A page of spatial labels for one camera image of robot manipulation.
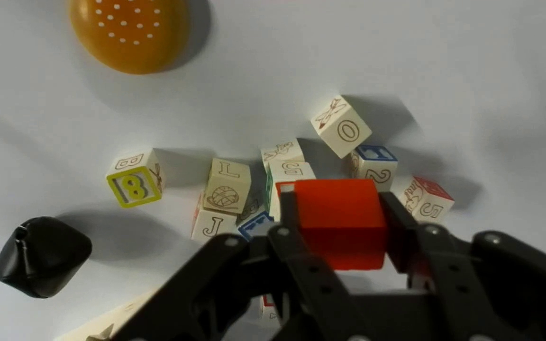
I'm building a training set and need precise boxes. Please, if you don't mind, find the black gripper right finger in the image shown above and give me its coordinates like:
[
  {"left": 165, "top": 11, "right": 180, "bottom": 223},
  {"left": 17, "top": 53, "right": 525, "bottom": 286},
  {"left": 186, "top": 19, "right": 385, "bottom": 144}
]
[{"left": 381, "top": 193, "right": 514, "bottom": 341}]

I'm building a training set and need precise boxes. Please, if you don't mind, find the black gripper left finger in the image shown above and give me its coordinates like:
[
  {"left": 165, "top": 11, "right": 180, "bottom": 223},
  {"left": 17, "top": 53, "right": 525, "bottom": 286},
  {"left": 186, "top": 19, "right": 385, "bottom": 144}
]
[{"left": 270, "top": 191, "right": 374, "bottom": 341}]

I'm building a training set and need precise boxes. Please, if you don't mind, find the orange red block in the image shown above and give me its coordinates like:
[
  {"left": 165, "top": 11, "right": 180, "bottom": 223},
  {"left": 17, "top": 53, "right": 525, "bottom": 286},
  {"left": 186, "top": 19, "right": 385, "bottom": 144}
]
[{"left": 294, "top": 180, "right": 387, "bottom": 271}]

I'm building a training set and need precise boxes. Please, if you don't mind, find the red lettered wooden block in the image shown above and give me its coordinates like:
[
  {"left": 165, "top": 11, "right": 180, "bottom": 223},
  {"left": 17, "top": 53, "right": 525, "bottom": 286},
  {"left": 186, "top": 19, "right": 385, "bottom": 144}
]
[{"left": 400, "top": 176, "right": 455, "bottom": 221}]

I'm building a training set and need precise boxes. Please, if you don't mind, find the blue edged wooden block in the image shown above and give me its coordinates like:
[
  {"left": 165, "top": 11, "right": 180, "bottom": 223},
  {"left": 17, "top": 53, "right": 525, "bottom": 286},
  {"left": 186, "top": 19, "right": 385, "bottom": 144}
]
[{"left": 239, "top": 212, "right": 275, "bottom": 240}]

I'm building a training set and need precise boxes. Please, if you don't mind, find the blue number two block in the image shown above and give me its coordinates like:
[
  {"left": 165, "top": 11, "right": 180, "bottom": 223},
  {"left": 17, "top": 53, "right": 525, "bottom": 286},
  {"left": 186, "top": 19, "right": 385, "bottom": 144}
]
[{"left": 351, "top": 144, "right": 398, "bottom": 191}]

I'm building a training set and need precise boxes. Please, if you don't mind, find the letter J wooden block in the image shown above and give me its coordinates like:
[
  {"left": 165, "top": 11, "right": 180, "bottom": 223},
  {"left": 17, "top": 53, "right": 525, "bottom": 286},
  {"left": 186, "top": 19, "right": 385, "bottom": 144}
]
[{"left": 192, "top": 206, "right": 237, "bottom": 242}]

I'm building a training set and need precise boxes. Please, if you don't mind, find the pretzel picture wooden block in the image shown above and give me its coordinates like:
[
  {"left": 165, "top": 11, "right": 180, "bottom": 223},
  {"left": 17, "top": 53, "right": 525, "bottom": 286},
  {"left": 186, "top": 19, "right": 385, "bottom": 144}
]
[{"left": 203, "top": 157, "right": 252, "bottom": 214}]

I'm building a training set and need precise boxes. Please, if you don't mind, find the green letter G block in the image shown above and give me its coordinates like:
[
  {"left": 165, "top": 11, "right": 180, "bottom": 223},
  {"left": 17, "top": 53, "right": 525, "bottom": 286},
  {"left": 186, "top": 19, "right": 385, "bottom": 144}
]
[{"left": 266, "top": 159, "right": 315, "bottom": 221}]

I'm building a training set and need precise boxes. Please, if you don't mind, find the top stacked wooden block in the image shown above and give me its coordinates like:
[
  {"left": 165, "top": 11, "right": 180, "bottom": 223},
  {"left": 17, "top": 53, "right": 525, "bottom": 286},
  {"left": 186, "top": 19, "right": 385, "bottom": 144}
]
[{"left": 260, "top": 140, "right": 306, "bottom": 170}]

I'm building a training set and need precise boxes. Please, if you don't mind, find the letter O wooden block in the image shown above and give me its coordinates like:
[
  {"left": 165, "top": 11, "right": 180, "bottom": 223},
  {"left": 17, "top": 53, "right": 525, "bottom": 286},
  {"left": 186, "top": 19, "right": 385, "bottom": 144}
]
[{"left": 311, "top": 94, "right": 372, "bottom": 159}]

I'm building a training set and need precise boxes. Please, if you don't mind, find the yellow number eight block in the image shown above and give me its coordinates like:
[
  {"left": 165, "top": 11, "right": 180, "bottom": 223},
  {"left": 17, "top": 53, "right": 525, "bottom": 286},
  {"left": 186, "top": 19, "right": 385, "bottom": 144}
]
[{"left": 106, "top": 149, "right": 165, "bottom": 208}]

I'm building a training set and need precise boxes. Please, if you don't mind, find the black polyhedron block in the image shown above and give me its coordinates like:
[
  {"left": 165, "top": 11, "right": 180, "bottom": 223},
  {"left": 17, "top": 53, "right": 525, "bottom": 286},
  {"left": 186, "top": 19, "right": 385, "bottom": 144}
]
[{"left": 0, "top": 216, "right": 93, "bottom": 299}]

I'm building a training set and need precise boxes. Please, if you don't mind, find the wooden shape sorter cube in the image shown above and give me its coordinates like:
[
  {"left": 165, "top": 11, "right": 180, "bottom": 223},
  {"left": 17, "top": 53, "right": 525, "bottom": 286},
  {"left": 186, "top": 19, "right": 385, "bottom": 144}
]
[{"left": 53, "top": 290, "right": 154, "bottom": 341}]

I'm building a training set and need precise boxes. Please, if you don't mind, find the yellow toy bun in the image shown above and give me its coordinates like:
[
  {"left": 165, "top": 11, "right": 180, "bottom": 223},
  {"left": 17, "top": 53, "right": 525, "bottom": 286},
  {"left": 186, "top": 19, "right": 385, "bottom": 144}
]
[{"left": 69, "top": 0, "right": 190, "bottom": 74}]

